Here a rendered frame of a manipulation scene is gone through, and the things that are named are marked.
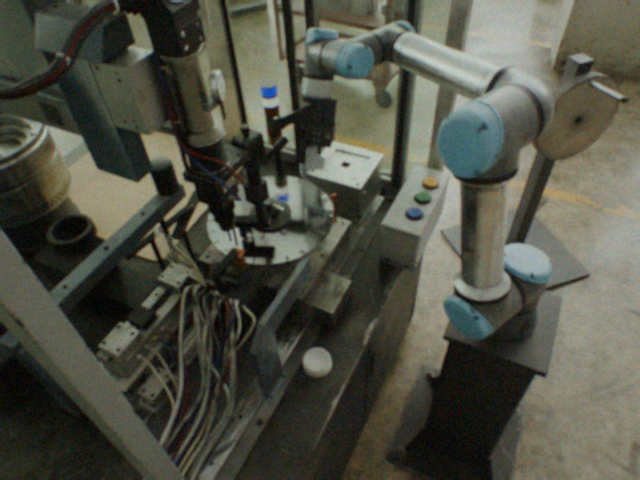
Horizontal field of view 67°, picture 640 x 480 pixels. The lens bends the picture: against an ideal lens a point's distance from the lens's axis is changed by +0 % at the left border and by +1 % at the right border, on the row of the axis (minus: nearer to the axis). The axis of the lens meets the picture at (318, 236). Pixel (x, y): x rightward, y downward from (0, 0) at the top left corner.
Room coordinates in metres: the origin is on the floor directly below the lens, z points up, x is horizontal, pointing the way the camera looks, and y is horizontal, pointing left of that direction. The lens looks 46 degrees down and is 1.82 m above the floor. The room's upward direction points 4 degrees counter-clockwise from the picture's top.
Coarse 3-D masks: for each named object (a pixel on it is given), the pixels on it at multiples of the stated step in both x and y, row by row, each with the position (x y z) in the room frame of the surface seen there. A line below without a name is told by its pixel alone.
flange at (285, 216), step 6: (276, 204) 0.95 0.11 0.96; (282, 204) 0.95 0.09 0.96; (288, 204) 0.95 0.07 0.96; (252, 210) 0.94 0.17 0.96; (276, 210) 0.91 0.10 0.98; (288, 210) 0.93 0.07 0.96; (270, 216) 0.90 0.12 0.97; (276, 216) 0.90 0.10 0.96; (282, 216) 0.91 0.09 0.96; (288, 216) 0.90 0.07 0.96; (276, 222) 0.88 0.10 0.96; (282, 222) 0.88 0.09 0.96; (288, 222) 0.89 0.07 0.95; (258, 228) 0.87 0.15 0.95; (264, 228) 0.87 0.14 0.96; (270, 228) 0.87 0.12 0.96; (276, 228) 0.87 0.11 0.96
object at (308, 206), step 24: (240, 192) 1.02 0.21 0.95; (288, 192) 1.01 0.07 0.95; (312, 192) 1.00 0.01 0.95; (312, 216) 0.91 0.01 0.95; (216, 240) 0.85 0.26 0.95; (240, 240) 0.84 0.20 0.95; (264, 240) 0.83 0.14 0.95; (288, 240) 0.83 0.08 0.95; (312, 240) 0.82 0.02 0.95; (264, 264) 0.76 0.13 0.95
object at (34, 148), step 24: (0, 120) 1.26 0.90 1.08; (24, 120) 1.24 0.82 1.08; (0, 144) 1.21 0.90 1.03; (24, 144) 1.18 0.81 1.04; (48, 144) 1.15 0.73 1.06; (0, 168) 1.02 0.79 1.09; (24, 168) 1.05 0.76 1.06; (48, 168) 1.11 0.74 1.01; (0, 192) 1.01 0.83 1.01; (24, 192) 1.03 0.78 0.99; (48, 192) 1.07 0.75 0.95; (0, 216) 1.00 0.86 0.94; (24, 216) 1.01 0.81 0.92; (48, 216) 1.08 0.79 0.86; (24, 240) 1.03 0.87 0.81
